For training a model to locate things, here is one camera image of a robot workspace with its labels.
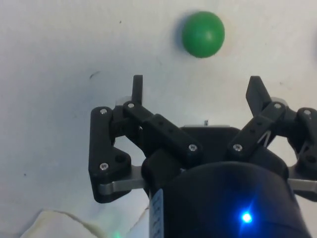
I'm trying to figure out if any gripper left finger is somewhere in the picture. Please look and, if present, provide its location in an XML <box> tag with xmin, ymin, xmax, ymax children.
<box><xmin>89</xmin><ymin>74</ymin><xmax>204</xmax><ymax>204</ymax></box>

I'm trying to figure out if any green ball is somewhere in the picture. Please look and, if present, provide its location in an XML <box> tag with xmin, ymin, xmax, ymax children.
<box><xmin>182</xmin><ymin>11</ymin><xmax>225</xmax><ymax>59</ymax></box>

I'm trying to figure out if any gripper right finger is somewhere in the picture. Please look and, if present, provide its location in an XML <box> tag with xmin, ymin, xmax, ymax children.
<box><xmin>226</xmin><ymin>75</ymin><xmax>317</xmax><ymax>199</ymax></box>

